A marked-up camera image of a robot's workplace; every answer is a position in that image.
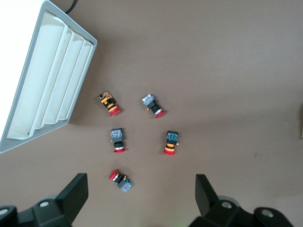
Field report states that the brown paper table cover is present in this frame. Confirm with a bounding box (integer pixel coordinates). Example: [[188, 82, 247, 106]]
[[0, 0, 303, 227]]

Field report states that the red button orange clear body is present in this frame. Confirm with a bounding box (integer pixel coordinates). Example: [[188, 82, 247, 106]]
[[97, 91, 121, 117]]

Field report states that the black looped cable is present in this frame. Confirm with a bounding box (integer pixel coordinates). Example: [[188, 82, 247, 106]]
[[65, 0, 79, 14]]

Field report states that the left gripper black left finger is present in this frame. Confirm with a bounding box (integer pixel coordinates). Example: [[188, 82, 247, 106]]
[[0, 173, 89, 227]]

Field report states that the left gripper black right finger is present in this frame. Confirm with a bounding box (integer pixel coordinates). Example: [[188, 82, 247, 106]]
[[189, 174, 294, 227]]

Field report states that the white slotted plastic bin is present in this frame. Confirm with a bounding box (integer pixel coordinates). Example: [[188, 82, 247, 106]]
[[0, 0, 98, 154]]

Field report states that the red button orange striped collar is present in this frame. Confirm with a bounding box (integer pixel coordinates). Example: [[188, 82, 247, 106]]
[[163, 130, 180, 157]]

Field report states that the red button blue body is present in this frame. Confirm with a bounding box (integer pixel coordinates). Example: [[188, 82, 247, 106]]
[[108, 169, 133, 192], [141, 93, 165, 119], [110, 128, 125, 154]]

